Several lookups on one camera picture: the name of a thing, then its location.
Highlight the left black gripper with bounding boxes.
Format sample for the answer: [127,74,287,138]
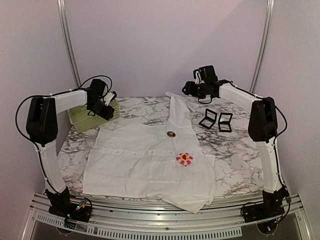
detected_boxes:
[88,99,115,121]

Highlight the pink flower brooch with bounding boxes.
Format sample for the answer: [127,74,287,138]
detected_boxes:
[176,153,193,167]

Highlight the white button shirt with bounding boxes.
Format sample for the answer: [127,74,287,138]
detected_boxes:
[82,92,216,213]

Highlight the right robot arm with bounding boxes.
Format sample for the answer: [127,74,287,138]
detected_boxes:
[182,65,289,218]

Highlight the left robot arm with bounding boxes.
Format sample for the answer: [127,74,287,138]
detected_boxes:
[21,74,117,217]

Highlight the black box of flower brooch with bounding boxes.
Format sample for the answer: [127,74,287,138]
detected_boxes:
[199,108,218,130]

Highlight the black box with brown brooch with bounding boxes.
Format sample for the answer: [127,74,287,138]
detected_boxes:
[218,112,233,133]

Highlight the green plastic basket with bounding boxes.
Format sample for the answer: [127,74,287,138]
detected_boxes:
[67,99,120,133]

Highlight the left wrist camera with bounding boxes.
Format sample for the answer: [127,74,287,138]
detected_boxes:
[102,91,117,106]

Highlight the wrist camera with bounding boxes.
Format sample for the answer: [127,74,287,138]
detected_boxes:
[192,68,204,85]
[102,91,117,106]

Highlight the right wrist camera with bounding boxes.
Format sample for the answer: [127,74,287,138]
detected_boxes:
[192,68,204,85]

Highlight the right aluminium frame post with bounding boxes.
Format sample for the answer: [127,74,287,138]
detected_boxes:
[249,0,275,93]

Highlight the aluminium frame post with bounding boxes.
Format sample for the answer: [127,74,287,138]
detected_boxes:
[56,0,81,87]
[249,0,275,93]

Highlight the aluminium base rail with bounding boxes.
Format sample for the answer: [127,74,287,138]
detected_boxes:
[22,193,311,240]

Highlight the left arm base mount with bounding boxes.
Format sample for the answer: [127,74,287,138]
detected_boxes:
[48,198,93,223]

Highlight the left aluminium frame post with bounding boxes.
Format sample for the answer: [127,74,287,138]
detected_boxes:
[56,0,81,87]

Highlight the white slotted cable duct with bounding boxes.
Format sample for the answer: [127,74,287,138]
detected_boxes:
[31,213,243,240]

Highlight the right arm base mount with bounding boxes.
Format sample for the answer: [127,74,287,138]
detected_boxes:
[240,199,290,224]

